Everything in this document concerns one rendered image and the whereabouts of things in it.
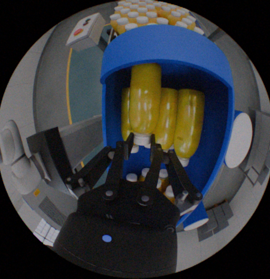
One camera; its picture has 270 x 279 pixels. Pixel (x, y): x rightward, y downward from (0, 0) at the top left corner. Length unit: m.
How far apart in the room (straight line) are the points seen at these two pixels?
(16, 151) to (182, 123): 0.65
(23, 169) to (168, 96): 0.65
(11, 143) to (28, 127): 2.39
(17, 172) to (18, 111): 2.42
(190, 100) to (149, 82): 0.09
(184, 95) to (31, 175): 0.67
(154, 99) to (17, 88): 3.08
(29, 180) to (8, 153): 0.18
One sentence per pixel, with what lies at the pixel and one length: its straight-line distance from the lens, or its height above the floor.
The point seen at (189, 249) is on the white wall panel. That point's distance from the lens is 5.28.
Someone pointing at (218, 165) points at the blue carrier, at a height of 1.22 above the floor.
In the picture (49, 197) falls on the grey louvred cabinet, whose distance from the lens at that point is 1.84.
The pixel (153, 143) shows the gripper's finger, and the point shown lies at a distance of 0.17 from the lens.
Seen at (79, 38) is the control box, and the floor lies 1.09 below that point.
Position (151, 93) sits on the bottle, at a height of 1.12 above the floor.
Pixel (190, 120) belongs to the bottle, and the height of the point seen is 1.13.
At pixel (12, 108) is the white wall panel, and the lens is 2.91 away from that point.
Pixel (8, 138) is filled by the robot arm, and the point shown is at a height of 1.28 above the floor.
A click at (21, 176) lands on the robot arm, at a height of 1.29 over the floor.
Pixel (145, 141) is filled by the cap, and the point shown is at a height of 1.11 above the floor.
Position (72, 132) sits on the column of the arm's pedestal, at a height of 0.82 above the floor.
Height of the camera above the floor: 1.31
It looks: 70 degrees down
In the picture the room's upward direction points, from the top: 161 degrees counter-clockwise
